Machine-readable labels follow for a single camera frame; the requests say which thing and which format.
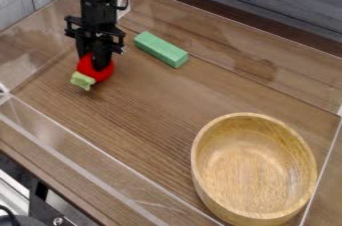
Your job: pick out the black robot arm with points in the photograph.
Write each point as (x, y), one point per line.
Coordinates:
(93, 30)

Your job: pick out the clear acrylic enclosure wall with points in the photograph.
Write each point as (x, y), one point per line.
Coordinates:
(111, 146)

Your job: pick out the wooden bowl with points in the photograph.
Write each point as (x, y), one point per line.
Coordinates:
(254, 169)

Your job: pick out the clear acrylic corner bracket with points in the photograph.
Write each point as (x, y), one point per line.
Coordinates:
(124, 8)

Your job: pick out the black metal table frame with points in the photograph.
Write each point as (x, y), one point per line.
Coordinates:
(47, 206)

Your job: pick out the red plush tomato green stem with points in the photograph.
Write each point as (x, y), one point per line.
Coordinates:
(87, 76)

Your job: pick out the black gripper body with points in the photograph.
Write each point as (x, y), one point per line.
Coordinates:
(96, 24)

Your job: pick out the green rectangular block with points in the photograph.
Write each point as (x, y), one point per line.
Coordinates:
(163, 50)

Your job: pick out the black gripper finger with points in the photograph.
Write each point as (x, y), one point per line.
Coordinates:
(84, 46)
(101, 57)

